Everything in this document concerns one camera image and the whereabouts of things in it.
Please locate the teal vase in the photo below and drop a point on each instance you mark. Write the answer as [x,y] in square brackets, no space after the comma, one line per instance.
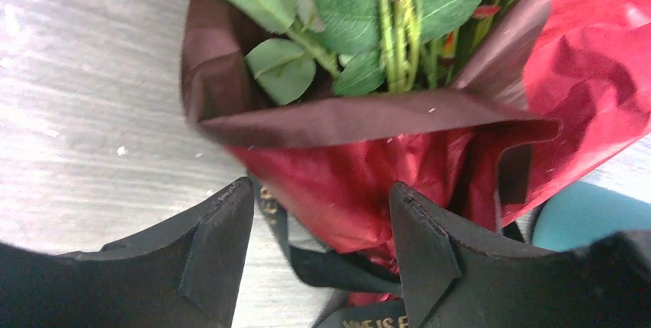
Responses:
[583,213]

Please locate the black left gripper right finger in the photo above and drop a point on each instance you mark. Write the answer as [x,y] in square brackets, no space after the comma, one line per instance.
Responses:
[604,284]

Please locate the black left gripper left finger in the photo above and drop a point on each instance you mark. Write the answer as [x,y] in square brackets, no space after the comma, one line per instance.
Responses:
[182,272]

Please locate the black ribbon gold lettering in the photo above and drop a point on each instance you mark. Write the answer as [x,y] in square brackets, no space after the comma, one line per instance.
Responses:
[325,270]

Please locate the pink flower bouquet red wrap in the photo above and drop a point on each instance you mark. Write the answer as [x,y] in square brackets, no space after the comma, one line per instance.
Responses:
[486,107]

